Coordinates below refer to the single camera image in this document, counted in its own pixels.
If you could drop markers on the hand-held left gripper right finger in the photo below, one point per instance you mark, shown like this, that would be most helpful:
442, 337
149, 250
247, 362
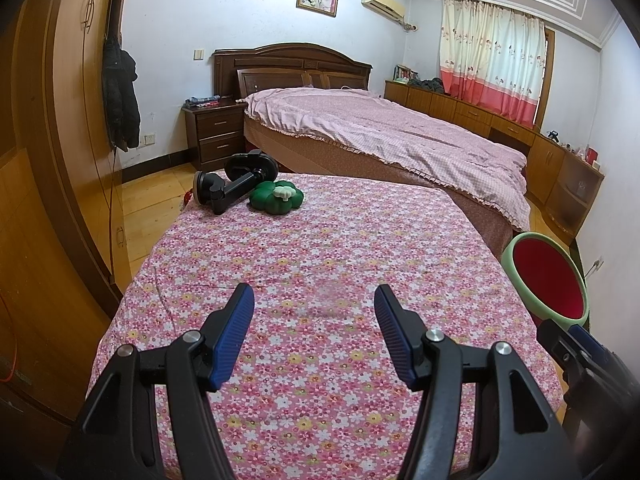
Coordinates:
395, 340

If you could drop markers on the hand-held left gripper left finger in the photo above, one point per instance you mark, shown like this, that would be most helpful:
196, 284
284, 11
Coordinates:
232, 340

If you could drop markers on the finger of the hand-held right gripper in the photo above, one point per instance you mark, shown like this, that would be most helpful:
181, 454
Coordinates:
590, 342
557, 342

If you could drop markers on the red bin with green rim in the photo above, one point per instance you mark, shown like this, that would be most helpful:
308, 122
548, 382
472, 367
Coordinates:
545, 275

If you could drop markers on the pink floral cloth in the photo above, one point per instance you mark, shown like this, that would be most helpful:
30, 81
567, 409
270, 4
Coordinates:
325, 240

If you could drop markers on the green flower-shaped container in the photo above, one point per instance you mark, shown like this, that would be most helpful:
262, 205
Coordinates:
270, 200

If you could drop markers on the wooden corner shelf cabinet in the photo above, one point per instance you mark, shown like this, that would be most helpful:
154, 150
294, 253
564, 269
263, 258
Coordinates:
547, 165

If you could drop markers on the small red box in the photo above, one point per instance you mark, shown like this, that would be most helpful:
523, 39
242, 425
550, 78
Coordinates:
591, 155

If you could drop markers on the small black gadget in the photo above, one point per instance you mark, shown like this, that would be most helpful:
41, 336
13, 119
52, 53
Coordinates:
553, 135

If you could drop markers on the dark wooden nightstand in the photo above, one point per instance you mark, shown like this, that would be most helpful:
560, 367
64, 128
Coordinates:
215, 132

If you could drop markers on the pink bed quilt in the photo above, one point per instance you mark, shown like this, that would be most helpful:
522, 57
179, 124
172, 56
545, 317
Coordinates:
375, 125

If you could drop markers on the long wooden low cabinet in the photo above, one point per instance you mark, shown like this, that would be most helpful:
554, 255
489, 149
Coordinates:
450, 107

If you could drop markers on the small pile of books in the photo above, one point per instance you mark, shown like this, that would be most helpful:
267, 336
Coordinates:
202, 100

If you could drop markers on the dark heap of clothes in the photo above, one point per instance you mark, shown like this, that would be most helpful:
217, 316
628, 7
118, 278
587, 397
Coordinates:
430, 86

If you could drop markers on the black hanging jacket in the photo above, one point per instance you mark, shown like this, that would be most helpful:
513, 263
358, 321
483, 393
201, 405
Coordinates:
120, 100

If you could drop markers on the row of upright books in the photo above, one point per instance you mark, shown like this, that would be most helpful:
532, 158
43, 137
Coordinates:
405, 74

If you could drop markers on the dark wooden headboard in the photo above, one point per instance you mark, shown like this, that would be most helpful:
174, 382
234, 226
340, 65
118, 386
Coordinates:
290, 57

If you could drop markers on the wooden wardrobe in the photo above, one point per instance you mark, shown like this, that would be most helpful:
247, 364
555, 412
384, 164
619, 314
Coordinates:
55, 110

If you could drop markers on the cream and pink curtain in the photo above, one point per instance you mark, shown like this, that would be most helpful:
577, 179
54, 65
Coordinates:
485, 50

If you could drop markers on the white wall socket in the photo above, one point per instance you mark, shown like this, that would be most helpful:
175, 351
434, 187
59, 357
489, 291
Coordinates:
597, 263
147, 139

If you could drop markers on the white wall switch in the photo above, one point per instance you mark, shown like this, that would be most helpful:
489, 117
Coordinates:
198, 54

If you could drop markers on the wall air conditioner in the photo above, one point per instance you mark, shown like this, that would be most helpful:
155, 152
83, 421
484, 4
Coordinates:
382, 4

